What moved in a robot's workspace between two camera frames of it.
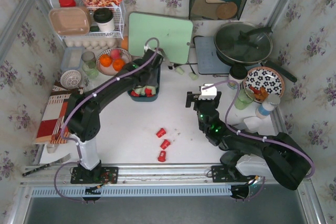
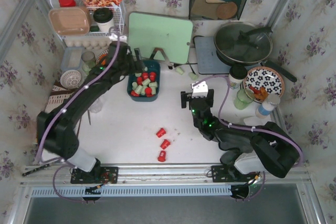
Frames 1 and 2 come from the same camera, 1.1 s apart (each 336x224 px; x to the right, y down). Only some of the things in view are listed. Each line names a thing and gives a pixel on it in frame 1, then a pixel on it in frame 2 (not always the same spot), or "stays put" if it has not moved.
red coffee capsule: x=165 y=144 stays put
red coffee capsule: x=134 y=94 stays put
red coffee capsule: x=148 y=92 stays put
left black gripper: x=153 y=77 to x=133 y=60
